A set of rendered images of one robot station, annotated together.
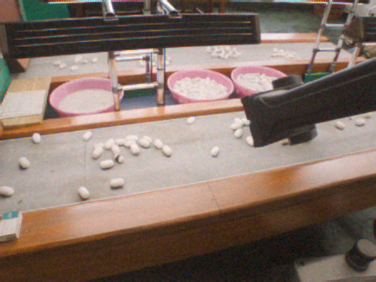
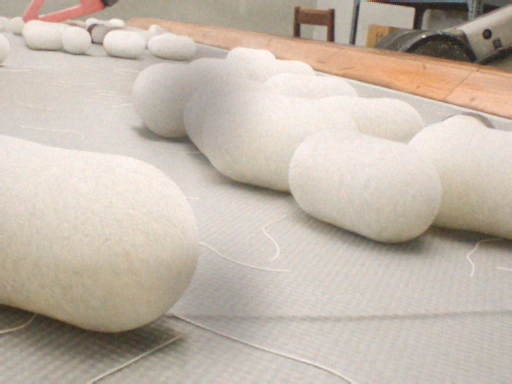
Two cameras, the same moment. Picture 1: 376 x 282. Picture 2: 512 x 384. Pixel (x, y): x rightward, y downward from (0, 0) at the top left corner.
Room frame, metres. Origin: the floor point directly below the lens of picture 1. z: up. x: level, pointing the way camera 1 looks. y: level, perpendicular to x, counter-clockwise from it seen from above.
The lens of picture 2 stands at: (0.65, 0.39, 0.78)
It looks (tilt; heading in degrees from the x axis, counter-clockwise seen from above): 11 degrees down; 269
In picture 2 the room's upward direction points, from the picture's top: 6 degrees clockwise
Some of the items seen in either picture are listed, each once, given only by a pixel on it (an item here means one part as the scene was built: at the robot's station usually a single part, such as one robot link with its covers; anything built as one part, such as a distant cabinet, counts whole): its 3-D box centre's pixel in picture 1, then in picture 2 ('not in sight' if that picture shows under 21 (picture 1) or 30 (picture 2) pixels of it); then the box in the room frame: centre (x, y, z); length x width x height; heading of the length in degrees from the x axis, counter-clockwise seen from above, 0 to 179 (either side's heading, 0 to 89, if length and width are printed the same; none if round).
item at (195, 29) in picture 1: (141, 30); not in sight; (0.68, 0.13, 1.08); 0.62 x 0.08 x 0.07; 109
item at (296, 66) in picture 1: (221, 75); not in sight; (1.24, -0.13, 0.71); 1.81 x 0.05 x 0.11; 109
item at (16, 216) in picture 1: (10, 225); not in sight; (0.32, 0.36, 0.78); 0.06 x 0.04 x 0.02; 19
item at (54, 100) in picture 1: (88, 104); not in sight; (0.89, 0.39, 0.72); 0.27 x 0.27 x 0.10
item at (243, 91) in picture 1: (259, 87); not in sight; (1.13, -0.29, 0.72); 0.27 x 0.27 x 0.10
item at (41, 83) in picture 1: (24, 99); not in sight; (0.82, 0.59, 0.77); 0.33 x 0.15 x 0.01; 19
